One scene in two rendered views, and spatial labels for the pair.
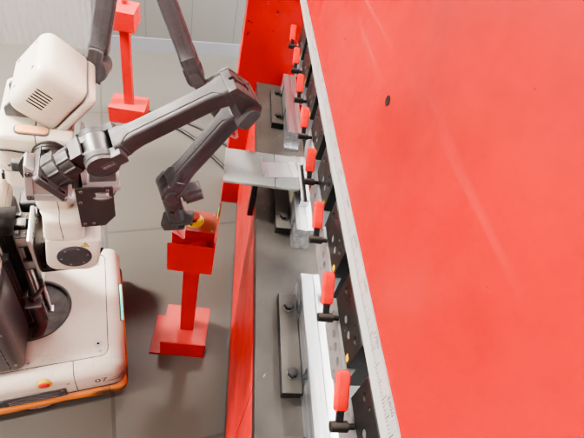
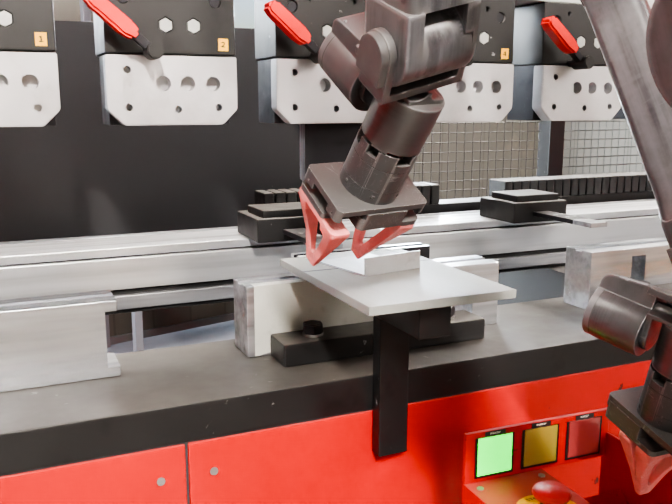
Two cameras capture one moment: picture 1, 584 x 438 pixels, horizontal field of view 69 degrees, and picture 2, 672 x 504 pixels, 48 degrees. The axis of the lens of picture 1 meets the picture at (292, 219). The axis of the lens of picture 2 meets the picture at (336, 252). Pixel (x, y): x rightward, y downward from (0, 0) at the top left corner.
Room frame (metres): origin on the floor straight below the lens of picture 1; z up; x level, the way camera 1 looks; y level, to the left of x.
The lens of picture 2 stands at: (1.37, 1.03, 1.20)
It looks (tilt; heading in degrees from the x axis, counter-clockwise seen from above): 11 degrees down; 261
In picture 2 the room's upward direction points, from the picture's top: straight up
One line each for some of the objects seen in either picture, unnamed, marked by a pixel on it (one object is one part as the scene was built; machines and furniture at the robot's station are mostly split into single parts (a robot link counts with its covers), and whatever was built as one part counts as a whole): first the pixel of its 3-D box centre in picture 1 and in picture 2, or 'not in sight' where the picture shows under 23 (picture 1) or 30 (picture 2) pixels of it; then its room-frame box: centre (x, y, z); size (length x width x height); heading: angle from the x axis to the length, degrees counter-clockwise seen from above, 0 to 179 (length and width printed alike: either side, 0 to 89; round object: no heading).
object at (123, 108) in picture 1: (127, 63); not in sight; (2.55, 1.39, 0.42); 0.25 x 0.20 x 0.83; 105
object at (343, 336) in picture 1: (361, 331); not in sight; (0.47, -0.19, 1.26); 0.15 x 0.09 x 0.17; 15
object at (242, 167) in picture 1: (262, 169); (387, 276); (1.18, 0.16, 1.00); 0.26 x 0.18 x 0.01; 105
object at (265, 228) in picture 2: not in sight; (298, 227); (1.26, -0.14, 1.01); 0.26 x 0.12 x 0.05; 105
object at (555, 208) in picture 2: not in sight; (548, 209); (0.79, -0.27, 1.01); 0.26 x 0.12 x 0.05; 105
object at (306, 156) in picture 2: not in sight; (337, 158); (1.22, 0.01, 1.13); 0.10 x 0.02 x 0.10; 15
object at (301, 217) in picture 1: (298, 199); (372, 301); (1.16, 0.00, 0.92); 0.39 x 0.06 x 0.10; 15
